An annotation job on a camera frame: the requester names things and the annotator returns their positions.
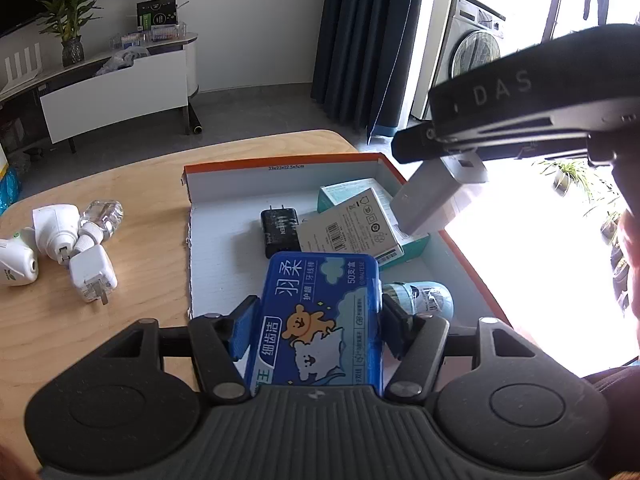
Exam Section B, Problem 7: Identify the white labelled product box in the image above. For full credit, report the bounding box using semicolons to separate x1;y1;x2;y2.
298;186;406;267

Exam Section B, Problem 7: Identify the teal bandage box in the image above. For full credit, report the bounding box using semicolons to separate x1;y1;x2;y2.
316;176;432;267

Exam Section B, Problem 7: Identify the orange cardboard box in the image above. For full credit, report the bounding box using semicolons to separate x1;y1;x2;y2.
181;152;506;333

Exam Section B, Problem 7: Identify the bamboo plant in dark vase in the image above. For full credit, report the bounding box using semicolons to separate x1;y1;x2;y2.
36;0;109;69

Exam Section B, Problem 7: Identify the black rolled mat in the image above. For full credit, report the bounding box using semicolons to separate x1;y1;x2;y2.
186;102;204;137

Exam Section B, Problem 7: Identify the silver washing machine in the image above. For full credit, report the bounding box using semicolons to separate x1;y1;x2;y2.
410;0;516;122

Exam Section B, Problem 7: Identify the blue dental floss box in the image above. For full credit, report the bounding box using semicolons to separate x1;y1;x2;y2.
244;251;385;397

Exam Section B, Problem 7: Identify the blue plastic bag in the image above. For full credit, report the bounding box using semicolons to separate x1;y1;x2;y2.
0;164;22;211

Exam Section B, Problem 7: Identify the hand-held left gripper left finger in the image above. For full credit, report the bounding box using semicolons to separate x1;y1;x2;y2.
75;296;260;403

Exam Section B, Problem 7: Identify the crumpled clear plastic bag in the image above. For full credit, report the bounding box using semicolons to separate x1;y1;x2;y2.
94;46;152;77

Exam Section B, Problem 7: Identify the clear plastic organiser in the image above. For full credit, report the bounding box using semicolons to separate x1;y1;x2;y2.
109;21;189;49

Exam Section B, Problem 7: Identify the black charger plug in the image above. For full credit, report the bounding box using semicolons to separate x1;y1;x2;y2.
259;204;302;262

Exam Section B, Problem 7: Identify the white and dark TV cabinet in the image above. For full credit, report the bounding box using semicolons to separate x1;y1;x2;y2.
0;31;202;152

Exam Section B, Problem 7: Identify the clear liquid refill bottle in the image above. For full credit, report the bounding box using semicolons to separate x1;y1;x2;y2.
74;199;125;257

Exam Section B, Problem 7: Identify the white charger cube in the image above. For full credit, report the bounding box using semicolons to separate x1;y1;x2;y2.
68;249;119;307

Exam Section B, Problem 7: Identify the light blue roll-on bottle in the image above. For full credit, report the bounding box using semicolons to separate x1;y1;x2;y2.
381;281;456;322

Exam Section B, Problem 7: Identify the dark blue curtain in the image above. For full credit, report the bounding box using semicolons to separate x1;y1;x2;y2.
311;0;429;130

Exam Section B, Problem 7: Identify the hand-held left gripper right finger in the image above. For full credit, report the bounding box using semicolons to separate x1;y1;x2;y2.
382;296;566;403

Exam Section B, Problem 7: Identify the black box with green print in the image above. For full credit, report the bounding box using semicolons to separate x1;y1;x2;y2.
135;0;181;32

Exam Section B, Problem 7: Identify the white router with antennas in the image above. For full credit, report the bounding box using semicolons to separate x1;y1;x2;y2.
1;49;44;89

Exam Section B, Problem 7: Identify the spindly green potted plant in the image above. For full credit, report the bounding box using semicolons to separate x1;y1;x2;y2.
537;159;623;246

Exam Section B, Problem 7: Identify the person's right forearm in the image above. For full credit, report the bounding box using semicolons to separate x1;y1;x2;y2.
612;207;640;323

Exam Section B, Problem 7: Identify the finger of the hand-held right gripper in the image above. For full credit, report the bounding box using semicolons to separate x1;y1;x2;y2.
392;122;590;164

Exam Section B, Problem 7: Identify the plain white oblong box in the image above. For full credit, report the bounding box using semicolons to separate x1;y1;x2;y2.
389;154;489;237

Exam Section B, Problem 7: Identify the white plug-in repellent heater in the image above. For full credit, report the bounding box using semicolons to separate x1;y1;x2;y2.
0;226;39;287
31;201;82;267

